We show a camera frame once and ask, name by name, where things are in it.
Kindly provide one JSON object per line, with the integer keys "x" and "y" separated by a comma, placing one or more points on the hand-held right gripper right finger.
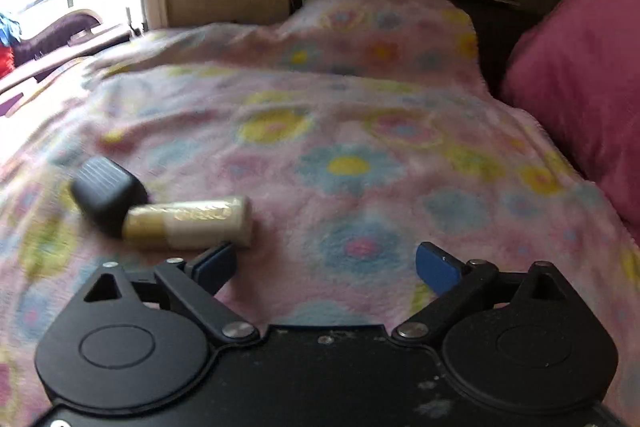
{"x": 437, "y": 271}

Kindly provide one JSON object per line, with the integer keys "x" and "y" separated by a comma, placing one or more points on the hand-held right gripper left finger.
{"x": 217, "y": 266}

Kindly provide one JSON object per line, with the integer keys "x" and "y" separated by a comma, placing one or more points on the gold bottle with black cap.
{"x": 185, "y": 219}

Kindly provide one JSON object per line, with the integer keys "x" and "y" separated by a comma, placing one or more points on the pink floral blanket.
{"x": 350, "y": 117}

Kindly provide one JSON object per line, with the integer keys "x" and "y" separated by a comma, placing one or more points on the pink pillow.
{"x": 585, "y": 72}

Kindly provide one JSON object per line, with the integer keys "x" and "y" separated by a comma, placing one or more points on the purple chaise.
{"x": 50, "y": 34}

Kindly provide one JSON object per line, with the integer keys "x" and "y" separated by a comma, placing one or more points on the colourful cloth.
{"x": 7, "y": 44}

